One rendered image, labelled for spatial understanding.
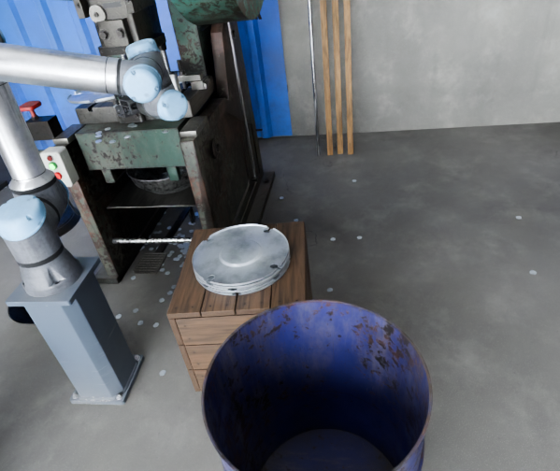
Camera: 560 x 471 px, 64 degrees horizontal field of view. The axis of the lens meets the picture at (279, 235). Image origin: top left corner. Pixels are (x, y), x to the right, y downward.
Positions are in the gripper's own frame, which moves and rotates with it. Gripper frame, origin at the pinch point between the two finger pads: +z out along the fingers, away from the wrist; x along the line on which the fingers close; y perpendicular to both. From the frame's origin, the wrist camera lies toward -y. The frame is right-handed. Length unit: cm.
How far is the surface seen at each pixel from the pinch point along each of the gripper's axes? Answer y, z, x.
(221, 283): 11, -47, 45
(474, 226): -106, -62, 86
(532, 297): -78, -97, 89
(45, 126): 16.4, 36.0, 8.7
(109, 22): -12.4, 20.3, -18.3
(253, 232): -11, -35, 45
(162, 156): -9.2, 7.6, 25.5
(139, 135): -5.5, 11.7, 17.0
